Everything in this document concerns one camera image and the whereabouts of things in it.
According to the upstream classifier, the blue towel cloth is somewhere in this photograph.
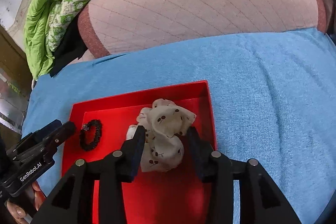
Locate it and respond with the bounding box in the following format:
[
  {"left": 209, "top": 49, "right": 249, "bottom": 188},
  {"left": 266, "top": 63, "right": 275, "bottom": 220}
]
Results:
[{"left": 23, "top": 28, "right": 335, "bottom": 223}]

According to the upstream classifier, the white cherry print scrunchie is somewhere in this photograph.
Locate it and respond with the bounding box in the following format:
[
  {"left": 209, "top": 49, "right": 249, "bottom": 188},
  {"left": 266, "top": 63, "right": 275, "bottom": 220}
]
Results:
[{"left": 126, "top": 98, "right": 197, "bottom": 172}]

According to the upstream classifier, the pink quilted pillow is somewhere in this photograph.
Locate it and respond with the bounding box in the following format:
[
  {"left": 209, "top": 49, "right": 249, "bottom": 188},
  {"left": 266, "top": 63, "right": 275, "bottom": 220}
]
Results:
[{"left": 79, "top": 0, "right": 327, "bottom": 61}]

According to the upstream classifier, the dark wooden bed frame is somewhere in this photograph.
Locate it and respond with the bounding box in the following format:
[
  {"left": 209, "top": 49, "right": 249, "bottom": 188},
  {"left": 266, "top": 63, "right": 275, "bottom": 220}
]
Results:
[{"left": 0, "top": 27, "right": 32, "bottom": 134}]

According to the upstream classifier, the person's left hand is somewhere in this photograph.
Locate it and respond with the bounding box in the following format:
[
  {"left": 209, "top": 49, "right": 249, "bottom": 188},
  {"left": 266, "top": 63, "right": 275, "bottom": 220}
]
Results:
[{"left": 6, "top": 181, "right": 46, "bottom": 224}]

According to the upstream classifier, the red shallow tray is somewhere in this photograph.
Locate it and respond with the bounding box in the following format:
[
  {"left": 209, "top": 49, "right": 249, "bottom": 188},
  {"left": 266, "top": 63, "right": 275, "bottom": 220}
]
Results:
[{"left": 62, "top": 80, "right": 216, "bottom": 223}]

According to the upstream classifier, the black beaded hair tie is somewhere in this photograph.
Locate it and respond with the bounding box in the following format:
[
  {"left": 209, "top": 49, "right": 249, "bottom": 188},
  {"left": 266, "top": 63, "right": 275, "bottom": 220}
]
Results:
[{"left": 79, "top": 119, "right": 103, "bottom": 152}]

